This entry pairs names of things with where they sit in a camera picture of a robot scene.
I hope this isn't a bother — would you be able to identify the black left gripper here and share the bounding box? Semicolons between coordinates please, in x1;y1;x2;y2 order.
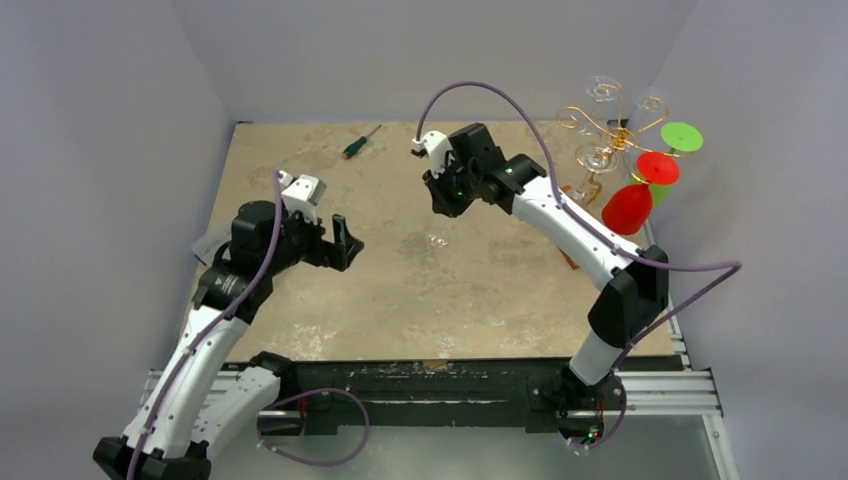
264;199;361;274

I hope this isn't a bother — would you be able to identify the clear tall flute glass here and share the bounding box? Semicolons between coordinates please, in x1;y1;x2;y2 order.
425;215;454;248

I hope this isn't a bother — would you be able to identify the wooden rack base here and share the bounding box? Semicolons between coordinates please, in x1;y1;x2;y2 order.
559;185;584;270

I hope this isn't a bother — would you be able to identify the gold wire glass rack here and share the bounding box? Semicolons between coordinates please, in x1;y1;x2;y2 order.
556;88;647;181

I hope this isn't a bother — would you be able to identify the red plastic goblet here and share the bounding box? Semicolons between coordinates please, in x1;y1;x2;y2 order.
601;151;680;236

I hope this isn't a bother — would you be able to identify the clear round wine glass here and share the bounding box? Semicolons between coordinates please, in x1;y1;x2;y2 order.
584;75;624;135

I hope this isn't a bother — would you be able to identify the green plastic goblet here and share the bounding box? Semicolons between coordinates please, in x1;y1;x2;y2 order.
650;121;704;207

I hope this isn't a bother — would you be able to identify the clear champagne flute with label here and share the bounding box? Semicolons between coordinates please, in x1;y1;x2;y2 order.
567;143;618;207

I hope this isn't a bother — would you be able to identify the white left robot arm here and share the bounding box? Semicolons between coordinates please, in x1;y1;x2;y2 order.
93;200;364;479

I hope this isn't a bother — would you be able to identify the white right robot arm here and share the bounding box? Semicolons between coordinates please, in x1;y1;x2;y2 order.
411;123;669;407

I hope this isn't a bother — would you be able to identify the small dark object behind goblet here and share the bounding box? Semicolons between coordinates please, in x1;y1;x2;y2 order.
342;124;382;160

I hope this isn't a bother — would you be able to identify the clear plastic screw box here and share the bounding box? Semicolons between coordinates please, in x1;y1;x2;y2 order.
191;222;231;266

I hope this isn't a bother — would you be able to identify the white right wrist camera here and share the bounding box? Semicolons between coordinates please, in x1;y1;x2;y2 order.
411;130;452;179

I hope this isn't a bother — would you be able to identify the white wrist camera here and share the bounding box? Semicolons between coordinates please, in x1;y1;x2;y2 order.
276;170;327;225
411;130;452;179

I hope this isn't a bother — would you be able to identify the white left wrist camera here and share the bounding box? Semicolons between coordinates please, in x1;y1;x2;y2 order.
276;170;327;225

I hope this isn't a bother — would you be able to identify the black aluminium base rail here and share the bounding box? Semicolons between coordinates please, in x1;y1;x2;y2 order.
139;354;723;439

